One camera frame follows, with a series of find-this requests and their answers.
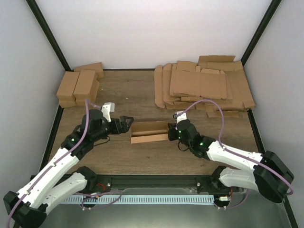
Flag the black frame post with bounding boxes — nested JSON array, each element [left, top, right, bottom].
[[26, 0, 72, 71], [241, 0, 281, 66]]

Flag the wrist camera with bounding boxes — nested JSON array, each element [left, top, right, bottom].
[[101, 102, 115, 122], [173, 111, 187, 124]]

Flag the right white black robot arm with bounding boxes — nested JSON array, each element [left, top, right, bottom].
[[168, 119, 294, 203]]

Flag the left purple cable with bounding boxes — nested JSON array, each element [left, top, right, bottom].
[[6, 99, 105, 228]]

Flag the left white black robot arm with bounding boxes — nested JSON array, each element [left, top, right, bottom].
[[3, 109, 134, 228]]

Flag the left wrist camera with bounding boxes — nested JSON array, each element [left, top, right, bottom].
[[101, 102, 115, 122]]

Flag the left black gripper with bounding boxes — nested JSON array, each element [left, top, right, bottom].
[[93, 117, 135, 142]]

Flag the folded box at back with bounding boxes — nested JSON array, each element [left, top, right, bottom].
[[74, 62, 105, 79]]

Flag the right black frame post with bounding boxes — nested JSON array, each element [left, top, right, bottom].
[[241, 0, 281, 66]]

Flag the folded box top right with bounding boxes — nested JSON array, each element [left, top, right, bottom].
[[73, 70, 99, 99]]

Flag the folded box top left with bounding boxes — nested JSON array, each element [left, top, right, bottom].
[[57, 71, 79, 101]]

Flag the brown cardboard box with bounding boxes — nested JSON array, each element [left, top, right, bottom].
[[130, 121, 169, 144]]

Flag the stack of flat cardboard sheets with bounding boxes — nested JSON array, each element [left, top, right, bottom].
[[154, 55, 255, 118]]

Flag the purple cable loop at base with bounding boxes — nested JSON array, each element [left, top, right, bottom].
[[81, 185, 125, 212]]

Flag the left black frame post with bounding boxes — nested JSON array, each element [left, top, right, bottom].
[[26, 0, 72, 71]]

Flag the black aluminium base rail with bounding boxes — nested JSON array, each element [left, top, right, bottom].
[[30, 174, 243, 193]]

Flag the folded box bottom right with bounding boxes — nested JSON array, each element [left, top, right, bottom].
[[76, 80, 100, 106]]

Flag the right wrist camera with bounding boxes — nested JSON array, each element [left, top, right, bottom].
[[173, 111, 187, 124]]

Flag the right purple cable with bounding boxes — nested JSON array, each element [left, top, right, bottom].
[[181, 99, 294, 196]]

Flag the folded box bottom left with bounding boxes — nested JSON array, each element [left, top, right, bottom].
[[59, 99, 76, 108]]

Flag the light blue slotted cable duct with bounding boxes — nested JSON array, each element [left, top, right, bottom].
[[62, 195, 214, 206]]

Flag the top flat cardboard sheet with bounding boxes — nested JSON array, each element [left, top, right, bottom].
[[170, 66, 228, 100]]

